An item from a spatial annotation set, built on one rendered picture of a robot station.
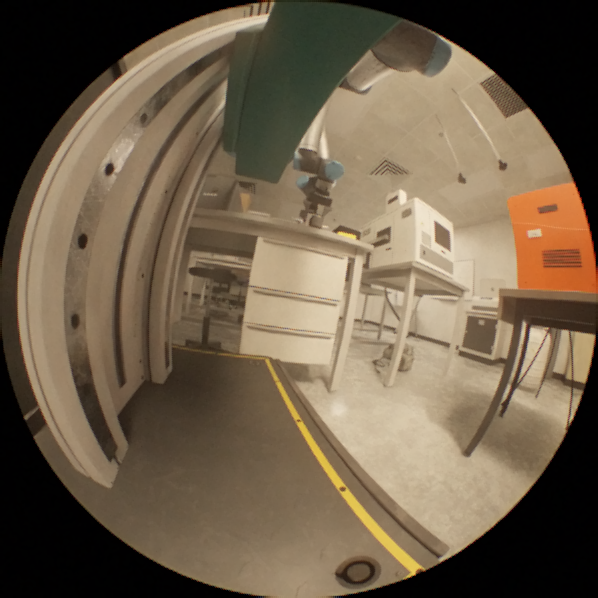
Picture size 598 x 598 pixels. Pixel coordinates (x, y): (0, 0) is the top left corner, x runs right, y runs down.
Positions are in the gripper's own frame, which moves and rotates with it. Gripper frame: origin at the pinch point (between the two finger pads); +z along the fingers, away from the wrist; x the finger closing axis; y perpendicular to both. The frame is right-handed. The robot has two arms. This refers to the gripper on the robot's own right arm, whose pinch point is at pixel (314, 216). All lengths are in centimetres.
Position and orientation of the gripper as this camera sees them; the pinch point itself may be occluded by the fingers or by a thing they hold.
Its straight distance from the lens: 105.9
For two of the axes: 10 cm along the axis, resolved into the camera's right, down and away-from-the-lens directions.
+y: -0.5, -6.7, 7.4
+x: -9.6, -1.6, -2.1
